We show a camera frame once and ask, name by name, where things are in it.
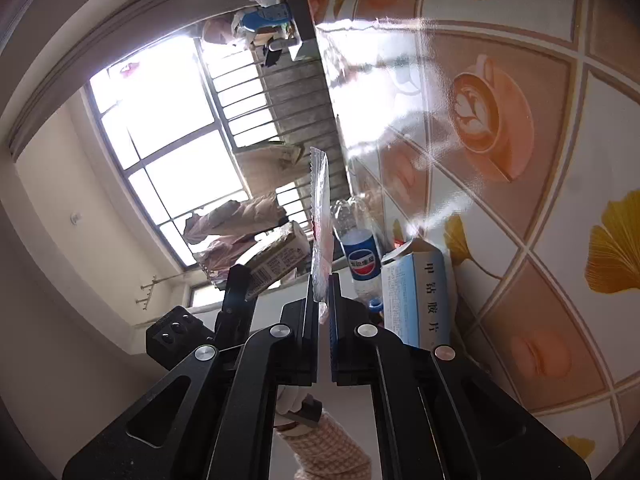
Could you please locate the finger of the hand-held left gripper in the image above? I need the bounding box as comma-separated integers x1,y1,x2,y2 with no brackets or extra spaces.
215,264,257,347

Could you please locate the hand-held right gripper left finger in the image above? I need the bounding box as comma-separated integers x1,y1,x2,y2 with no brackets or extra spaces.
62,280,321,480

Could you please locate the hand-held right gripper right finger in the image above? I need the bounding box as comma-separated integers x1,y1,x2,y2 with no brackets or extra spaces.
327,275,593,480

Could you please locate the clear red-printed plastic wrapper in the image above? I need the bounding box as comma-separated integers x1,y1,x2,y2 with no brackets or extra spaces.
309,147,333,311

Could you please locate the person's left hand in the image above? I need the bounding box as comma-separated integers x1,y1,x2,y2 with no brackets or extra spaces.
275,385,317,419

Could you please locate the pink patterned cloth bundle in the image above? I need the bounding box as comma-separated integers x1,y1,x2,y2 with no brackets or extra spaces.
182,195,288,261

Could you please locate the plastic bottle with blue label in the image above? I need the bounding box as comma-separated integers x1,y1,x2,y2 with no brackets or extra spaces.
331,199,383,311

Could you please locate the white and blue medicine box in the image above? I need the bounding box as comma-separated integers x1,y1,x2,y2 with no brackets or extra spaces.
380,237,458,351

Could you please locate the beige cloth bundle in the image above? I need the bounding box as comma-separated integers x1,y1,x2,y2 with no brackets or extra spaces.
235,142,306,183

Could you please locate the metal balcony railing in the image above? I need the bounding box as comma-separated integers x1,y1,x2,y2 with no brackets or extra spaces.
200,40,351,201

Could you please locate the window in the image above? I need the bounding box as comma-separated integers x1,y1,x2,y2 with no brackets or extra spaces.
82,35,311,271

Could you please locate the printed tablecloth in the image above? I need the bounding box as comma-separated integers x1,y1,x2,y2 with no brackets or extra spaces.
307,0,640,461

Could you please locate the grey cabinet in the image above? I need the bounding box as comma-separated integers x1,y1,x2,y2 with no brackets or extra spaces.
277,0,316,61

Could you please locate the wall hook rack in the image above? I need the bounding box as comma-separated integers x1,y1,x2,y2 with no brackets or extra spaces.
135,275,162,307

